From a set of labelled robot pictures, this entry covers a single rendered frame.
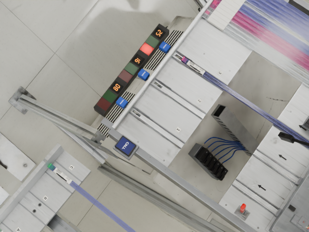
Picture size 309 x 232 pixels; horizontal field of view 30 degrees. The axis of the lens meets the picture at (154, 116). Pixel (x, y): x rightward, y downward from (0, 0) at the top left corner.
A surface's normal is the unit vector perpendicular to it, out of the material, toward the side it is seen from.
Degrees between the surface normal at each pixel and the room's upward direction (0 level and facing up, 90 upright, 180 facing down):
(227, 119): 0
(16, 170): 0
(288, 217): 44
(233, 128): 0
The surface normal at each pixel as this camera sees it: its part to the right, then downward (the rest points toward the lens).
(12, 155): 0.55, 0.21
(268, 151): -0.01, -0.25
